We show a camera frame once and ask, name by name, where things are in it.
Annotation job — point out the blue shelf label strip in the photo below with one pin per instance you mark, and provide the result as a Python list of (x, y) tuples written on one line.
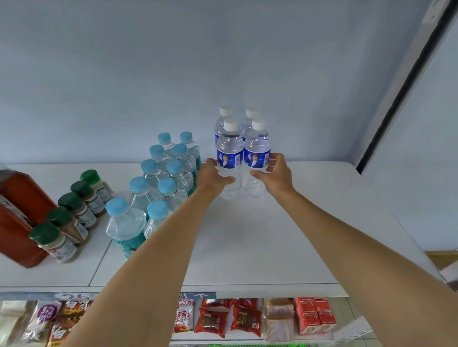
[(200, 296)]

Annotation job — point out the person's right forearm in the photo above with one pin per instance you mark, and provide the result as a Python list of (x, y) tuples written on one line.
[(361, 271)]

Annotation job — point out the packet with purple label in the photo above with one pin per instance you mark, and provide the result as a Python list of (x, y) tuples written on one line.
[(44, 316)]

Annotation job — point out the clear pale packet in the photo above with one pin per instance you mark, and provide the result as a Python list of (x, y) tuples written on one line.
[(12, 321)]

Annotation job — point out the clear bread packet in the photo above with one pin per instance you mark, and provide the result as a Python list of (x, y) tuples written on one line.
[(281, 329), (279, 308)]

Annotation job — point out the red snack packet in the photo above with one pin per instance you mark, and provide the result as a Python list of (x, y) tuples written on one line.
[(211, 323), (214, 303), (247, 302), (247, 321)]

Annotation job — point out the white-capped water bottle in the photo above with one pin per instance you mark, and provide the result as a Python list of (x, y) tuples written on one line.
[(220, 123), (247, 123), (257, 146), (229, 146)]

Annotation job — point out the person's left forearm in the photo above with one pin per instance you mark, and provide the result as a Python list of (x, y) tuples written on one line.
[(143, 271)]

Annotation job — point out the person's left hand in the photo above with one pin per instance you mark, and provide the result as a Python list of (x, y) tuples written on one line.
[(209, 180)]

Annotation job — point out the green-lidded spice jar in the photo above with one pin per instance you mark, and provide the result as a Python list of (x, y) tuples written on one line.
[(89, 198), (69, 227), (55, 243), (80, 211), (98, 186)]

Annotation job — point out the strawberry print snack packet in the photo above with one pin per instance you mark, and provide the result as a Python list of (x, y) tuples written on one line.
[(183, 316)]

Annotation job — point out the group of blue-capped bottles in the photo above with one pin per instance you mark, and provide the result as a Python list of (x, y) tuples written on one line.
[(157, 186)]

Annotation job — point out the red-brown package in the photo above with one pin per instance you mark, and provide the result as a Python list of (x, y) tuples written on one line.
[(16, 236), (25, 195)]

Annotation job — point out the person's right hand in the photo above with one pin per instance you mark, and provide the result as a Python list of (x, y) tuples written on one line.
[(279, 180)]

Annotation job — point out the white shelf board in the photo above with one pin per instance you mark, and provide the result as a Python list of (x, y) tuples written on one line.
[(257, 243), (46, 275)]

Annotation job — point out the white lower shelf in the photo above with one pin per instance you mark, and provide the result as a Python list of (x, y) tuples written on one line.
[(343, 314)]

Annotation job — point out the orange-brown snack packet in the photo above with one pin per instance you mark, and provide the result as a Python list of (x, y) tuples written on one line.
[(66, 323)]

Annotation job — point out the person's left thumb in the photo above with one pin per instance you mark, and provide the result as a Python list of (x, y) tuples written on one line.
[(227, 181)]

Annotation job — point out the red drink carton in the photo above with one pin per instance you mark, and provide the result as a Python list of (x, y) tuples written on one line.
[(308, 323), (327, 321), (321, 305), (305, 306)]

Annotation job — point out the person's right thumb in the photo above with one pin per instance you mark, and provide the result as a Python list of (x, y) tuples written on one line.
[(259, 174)]

